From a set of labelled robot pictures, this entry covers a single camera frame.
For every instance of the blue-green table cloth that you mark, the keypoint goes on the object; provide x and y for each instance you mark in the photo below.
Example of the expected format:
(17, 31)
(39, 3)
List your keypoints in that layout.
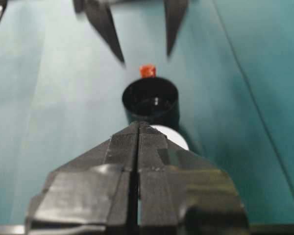
(235, 110)

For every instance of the white paper cup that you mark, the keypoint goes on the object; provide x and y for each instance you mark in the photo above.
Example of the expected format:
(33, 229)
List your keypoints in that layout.
(176, 140)

